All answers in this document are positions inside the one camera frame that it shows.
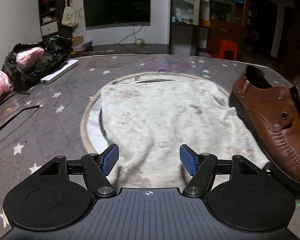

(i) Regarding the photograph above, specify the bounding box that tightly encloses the brown leather shoe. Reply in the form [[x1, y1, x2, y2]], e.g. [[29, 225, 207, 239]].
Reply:
[[229, 65, 300, 187]]

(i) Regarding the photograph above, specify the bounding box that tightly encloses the white towel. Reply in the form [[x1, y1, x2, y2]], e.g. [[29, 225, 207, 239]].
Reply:
[[101, 80, 267, 189]]

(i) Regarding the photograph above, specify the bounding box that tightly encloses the grey star-patterned table mat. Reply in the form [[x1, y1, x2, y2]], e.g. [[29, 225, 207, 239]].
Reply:
[[0, 53, 300, 230]]

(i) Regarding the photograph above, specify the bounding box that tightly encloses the white power strip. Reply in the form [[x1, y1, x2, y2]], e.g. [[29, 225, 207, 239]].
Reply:
[[40, 59, 79, 85]]

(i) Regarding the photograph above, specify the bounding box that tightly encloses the purple patterned bin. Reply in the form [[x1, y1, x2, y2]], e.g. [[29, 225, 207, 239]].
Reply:
[[197, 48, 212, 58]]

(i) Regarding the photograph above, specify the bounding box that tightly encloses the red plastic stool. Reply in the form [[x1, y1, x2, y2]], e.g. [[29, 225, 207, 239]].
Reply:
[[213, 38, 238, 61]]

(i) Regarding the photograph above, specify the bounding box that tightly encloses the black plastic bag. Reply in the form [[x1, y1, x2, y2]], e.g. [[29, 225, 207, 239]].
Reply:
[[1, 35, 72, 90]]

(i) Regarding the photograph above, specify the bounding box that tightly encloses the pink fluffy cloth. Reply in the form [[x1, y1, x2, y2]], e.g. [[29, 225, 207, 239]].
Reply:
[[0, 47, 45, 97]]

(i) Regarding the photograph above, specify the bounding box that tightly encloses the cream tote bag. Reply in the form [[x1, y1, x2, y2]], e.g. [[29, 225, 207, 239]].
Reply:
[[62, 0, 78, 27]]

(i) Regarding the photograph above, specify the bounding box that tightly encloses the wooden display cabinet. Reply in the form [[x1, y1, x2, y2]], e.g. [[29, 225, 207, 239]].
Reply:
[[169, 0, 248, 57]]

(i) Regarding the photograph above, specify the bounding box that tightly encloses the black flat television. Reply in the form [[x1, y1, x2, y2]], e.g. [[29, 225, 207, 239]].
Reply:
[[83, 0, 151, 28]]

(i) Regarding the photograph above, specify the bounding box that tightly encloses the round rope-edged mat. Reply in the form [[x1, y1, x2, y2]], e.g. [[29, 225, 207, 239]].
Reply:
[[80, 72, 229, 157]]

